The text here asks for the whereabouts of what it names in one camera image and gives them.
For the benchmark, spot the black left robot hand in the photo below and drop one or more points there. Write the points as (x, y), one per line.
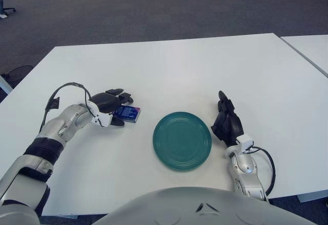
(105, 102)

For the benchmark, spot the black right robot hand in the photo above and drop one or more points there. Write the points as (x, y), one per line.
(228, 125)

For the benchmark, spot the blue purple gum box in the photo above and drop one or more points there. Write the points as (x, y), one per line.
(129, 112)

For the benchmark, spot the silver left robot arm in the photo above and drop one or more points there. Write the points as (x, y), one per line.
(64, 125)

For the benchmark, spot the teal round plate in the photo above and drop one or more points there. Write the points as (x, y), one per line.
(182, 140)

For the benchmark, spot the grey robot torso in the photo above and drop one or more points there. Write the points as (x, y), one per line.
(205, 209)

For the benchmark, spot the white table frame beam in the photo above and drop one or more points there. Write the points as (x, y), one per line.
(312, 196)

